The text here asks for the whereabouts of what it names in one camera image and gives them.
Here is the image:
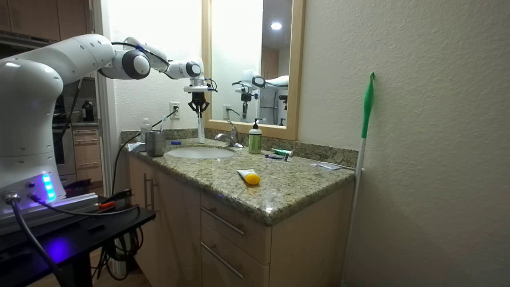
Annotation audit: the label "silver tap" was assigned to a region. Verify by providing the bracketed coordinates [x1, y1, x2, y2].
[215, 120, 244, 148]

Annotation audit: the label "white oval sink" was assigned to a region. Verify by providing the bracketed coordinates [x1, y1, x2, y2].
[166, 146, 236, 159]

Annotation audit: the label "green handled mop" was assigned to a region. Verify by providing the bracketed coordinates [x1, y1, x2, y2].
[340, 72, 376, 287]

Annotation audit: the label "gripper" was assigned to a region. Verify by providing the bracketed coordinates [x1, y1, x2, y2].
[188, 92, 210, 119]

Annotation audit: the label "oven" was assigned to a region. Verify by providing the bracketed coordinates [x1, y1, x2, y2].
[52, 95, 77, 178]

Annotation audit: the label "cabinet door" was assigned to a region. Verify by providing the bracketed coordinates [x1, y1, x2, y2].
[127, 155, 150, 279]
[148, 165, 202, 287]

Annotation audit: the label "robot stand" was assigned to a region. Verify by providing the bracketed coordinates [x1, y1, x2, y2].
[0, 193, 157, 287]

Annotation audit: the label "wood framed mirror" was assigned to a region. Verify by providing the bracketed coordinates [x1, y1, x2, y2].
[201, 0, 307, 141]

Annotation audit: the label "bundle of black cables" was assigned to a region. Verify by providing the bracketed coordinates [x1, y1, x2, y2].
[91, 226, 145, 281]

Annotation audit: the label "drawer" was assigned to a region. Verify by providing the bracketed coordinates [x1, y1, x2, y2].
[200, 191, 273, 266]
[200, 222, 270, 287]

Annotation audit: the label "steel tumbler cup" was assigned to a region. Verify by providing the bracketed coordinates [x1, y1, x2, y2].
[145, 130, 167, 157]

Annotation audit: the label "white tube with yellow cap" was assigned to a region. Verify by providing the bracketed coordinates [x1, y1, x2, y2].
[237, 169, 261, 186]

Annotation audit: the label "black and orange clamp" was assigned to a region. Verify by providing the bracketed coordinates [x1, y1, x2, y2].
[97, 188, 134, 210]

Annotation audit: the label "black cable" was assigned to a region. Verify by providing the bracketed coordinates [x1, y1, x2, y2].
[111, 106, 179, 196]
[3, 192, 66, 287]
[29, 194, 141, 217]

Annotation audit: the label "clear plastic packet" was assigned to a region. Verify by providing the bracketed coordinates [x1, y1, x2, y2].
[310, 161, 344, 171]

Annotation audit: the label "green soap pump bottle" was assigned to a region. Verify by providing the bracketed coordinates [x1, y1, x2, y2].
[248, 118, 263, 154]

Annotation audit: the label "dark bottle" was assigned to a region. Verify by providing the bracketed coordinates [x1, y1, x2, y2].
[81, 100, 95, 122]

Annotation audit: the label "kitchen drawer cabinet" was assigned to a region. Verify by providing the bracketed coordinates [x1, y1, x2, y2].
[72, 124, 104, 185]

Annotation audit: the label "wooden wall cabinets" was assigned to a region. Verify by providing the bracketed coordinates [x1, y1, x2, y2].
[0, 0, 94, 42]

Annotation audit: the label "drawer handle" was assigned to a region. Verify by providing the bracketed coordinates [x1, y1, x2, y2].
[200, 242, 244, 279]
[200, 205, 246, 236]

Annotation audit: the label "small clear bottle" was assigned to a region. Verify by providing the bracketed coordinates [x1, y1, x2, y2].
[140, 117, 152, 142]

